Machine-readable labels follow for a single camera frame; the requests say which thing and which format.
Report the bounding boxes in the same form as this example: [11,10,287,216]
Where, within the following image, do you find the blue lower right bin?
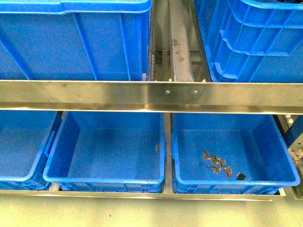
[43,112,166,193]

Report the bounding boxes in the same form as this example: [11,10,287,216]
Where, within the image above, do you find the blue bin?
[0,0,152,81]
[43,112,166,193]
[0,110,61,190]

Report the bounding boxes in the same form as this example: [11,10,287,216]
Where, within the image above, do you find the steel roller track divider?
[147,0,211,82]

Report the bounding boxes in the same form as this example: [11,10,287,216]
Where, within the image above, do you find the small black metal parts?
[198,150,248,181]

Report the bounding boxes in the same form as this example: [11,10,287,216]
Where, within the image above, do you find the blue ribbed crate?
[194,0,303,83]

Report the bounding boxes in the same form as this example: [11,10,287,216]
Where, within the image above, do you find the blue lower middle bin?
[0,110,61,190]

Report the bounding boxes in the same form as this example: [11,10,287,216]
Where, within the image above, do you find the blue upper right bin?
[0,0,152,81]

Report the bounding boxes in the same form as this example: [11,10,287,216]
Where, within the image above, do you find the steel shelf front rail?
[0,80,303,114]

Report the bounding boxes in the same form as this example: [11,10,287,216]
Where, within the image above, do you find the steel shelf rail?
[0,189,286,201]
[0,80,303,114]

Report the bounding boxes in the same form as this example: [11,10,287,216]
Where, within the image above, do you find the steel lower shelf rail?
[0,189,286,201]

